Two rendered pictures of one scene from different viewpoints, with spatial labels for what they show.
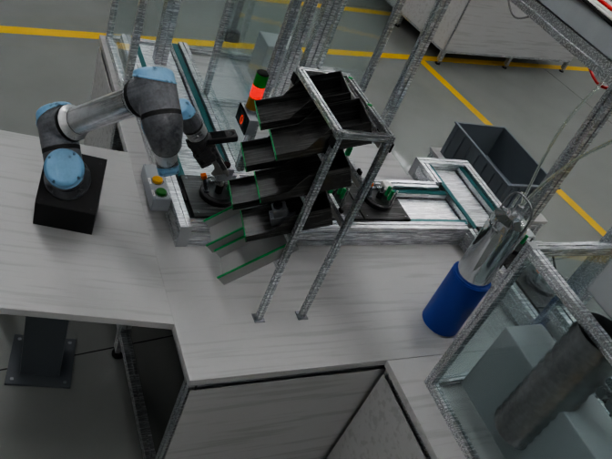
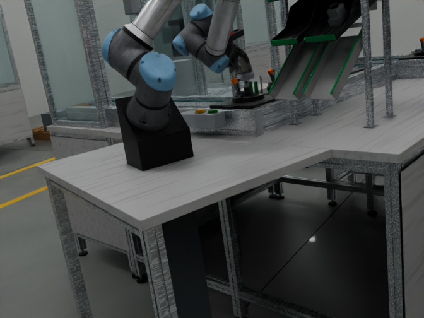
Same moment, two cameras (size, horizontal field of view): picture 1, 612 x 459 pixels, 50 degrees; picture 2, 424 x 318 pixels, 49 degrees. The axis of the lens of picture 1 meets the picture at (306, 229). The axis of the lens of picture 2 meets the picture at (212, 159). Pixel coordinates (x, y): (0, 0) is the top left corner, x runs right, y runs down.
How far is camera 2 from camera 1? 153 cm
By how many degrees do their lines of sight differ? 23
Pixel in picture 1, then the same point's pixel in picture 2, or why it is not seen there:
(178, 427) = (404, 235)
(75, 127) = (147, 28)
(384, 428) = not seen: outside the picture
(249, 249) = (327, 73)
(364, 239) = (353, 89)
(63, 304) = (240, 177)
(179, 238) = (257, 125)
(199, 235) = (267, 117)
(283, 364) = not seen: outside the picture
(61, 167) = (157, 65)
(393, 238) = not seen: hidden behind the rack
